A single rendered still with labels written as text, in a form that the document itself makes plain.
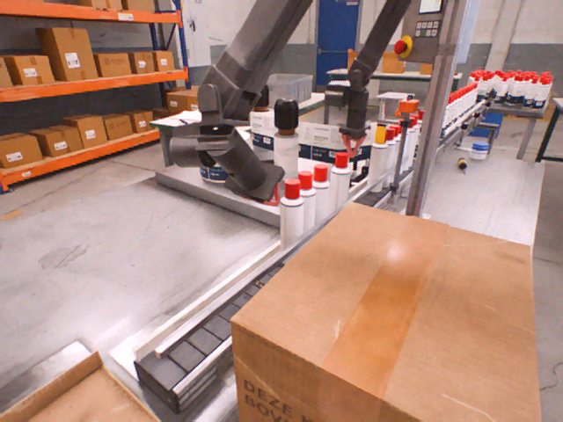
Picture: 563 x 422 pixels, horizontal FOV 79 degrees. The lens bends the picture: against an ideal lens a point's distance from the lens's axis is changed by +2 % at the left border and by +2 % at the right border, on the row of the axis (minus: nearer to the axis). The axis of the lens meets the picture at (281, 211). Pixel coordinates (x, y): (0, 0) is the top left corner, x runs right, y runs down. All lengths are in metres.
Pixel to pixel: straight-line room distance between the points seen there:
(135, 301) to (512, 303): 0.70
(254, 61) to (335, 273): 0.30
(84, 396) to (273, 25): 0.63
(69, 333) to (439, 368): 0.69
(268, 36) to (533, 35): 8.26
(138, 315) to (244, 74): 0.54
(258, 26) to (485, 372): 0.45
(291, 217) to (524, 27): 8.13
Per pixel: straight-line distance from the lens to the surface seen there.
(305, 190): 0.75
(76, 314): 0.86
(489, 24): 8.63
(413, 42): 1.11
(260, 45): 0.50
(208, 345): 0.64
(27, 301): 0.96
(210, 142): 0.53
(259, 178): 0.57
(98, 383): 0.71
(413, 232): 0.48
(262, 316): 0.33
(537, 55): 8.69
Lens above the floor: 1.35
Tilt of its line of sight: 27 degrees down
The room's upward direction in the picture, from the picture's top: straight up
